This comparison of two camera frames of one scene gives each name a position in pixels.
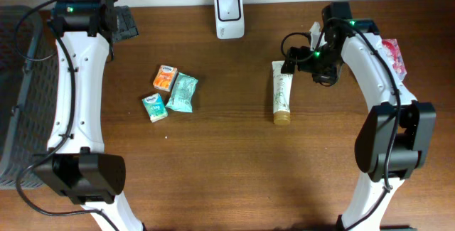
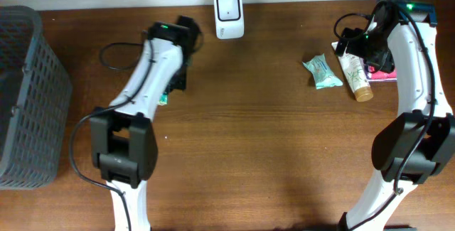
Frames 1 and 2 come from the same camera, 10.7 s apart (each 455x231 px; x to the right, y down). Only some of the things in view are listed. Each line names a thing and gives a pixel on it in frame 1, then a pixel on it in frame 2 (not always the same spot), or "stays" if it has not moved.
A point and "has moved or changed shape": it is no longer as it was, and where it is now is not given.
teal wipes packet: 181,99 has moved or changed shape
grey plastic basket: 27,70 stays
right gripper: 327,76 → 352,38
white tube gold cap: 282,86 → 355,73
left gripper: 128,25 → 178,79
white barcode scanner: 229,16 stays
